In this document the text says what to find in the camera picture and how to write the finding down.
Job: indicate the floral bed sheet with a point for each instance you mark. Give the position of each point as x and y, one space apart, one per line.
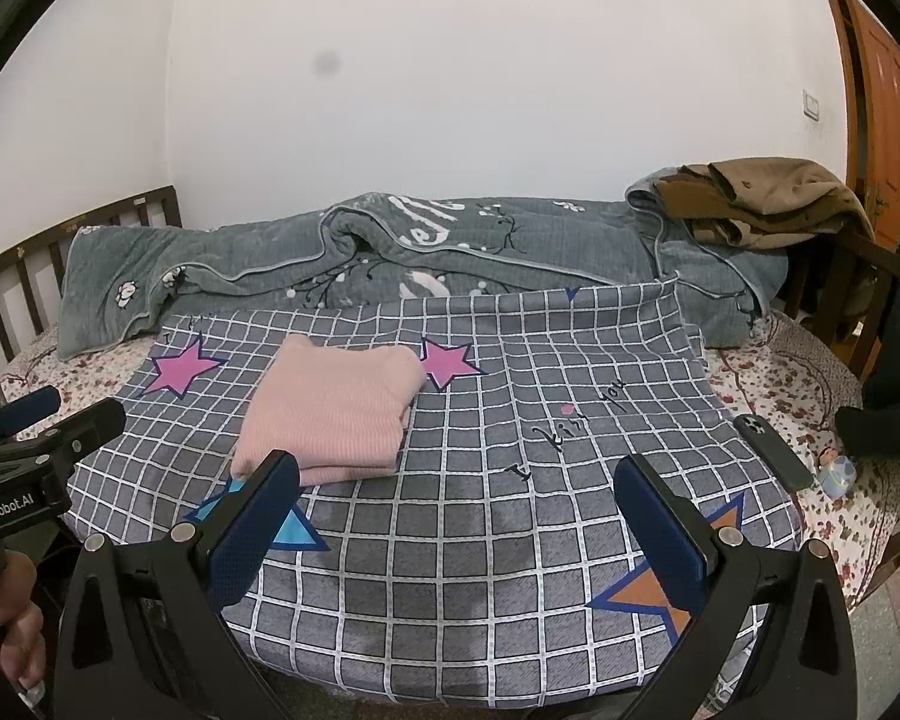
780 382

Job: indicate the person's left hand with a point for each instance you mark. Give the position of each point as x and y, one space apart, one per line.
19 615

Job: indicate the grey checked blanket with stars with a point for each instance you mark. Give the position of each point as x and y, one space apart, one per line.
495 480

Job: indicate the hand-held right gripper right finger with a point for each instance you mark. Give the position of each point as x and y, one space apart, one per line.
660 532

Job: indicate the dark wooden chair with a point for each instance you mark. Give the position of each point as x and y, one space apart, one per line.
847 292

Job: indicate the dark wooden bed headboard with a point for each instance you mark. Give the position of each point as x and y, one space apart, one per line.
15 277

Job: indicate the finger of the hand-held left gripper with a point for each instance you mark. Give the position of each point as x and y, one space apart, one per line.
86 431
26 405

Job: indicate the pink knitted sweater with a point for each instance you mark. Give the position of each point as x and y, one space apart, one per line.
330 405

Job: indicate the orange wooden door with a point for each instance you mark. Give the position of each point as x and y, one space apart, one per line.
889 112

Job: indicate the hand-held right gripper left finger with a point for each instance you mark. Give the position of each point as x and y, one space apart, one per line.
247 532

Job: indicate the black phone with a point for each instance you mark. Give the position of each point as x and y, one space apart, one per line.
772 454

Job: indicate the brown clothes pile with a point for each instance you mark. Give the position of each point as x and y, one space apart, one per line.
765 202

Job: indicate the white wall switch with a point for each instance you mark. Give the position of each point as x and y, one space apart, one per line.
811 105

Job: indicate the grey-green quilt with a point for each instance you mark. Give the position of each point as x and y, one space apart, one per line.
270 262

